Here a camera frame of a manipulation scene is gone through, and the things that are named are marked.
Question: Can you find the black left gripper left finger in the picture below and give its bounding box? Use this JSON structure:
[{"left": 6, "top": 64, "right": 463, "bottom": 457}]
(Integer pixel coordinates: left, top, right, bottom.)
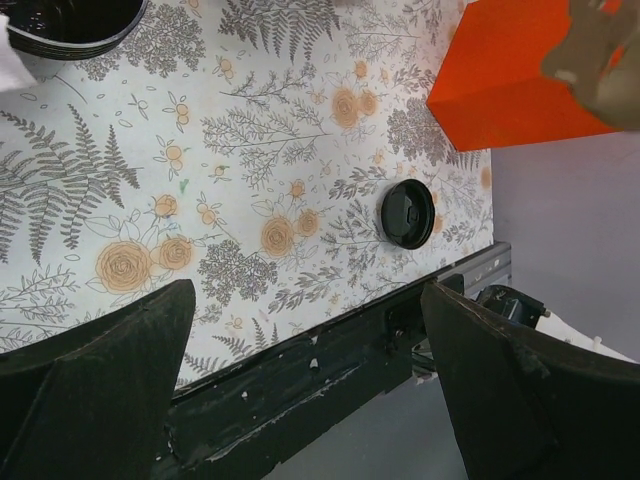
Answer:
[{"left": 1, "top": 280, "right": 195, "bottom": 479}]

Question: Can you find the aluminium frame rail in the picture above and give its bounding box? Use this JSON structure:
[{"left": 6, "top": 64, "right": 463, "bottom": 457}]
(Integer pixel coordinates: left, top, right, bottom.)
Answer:
[{"left": 409, "top": 241, "right": 514, "bottom": 386}]

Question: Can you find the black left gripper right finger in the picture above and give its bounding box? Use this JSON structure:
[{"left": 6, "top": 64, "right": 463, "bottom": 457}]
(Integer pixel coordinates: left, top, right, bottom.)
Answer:
[{"left": 421, "top": 283, "right": 639, "bottom": 479}]

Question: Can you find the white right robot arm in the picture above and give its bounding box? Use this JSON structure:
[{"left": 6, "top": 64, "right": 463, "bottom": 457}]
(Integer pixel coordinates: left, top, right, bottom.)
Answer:
[{"left": 476, "top": 285, "right": 637, "bottom": 364}]

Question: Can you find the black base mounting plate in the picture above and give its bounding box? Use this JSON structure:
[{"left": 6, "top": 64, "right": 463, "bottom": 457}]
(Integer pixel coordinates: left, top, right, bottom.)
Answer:
[{"left": 151, "top": 282, "right": 426, "bottom": 479}]

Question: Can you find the black coffee cup lid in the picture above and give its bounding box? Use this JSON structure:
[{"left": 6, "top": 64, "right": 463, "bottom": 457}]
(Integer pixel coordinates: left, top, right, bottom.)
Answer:
[{"left": 379, "top": 179, "right": 436, "bottom": 250}]

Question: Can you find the orange paper bag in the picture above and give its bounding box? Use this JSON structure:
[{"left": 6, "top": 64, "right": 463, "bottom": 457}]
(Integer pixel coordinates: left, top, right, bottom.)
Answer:
[{"left": 426, "top": 0, "right": 624, "bottom": 151}]

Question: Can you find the black printed coffee cup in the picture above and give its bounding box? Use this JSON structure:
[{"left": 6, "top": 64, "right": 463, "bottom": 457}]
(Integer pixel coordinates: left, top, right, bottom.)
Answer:
[{"left": 1, "top": 0, "right": 149, "bottom": 61}]

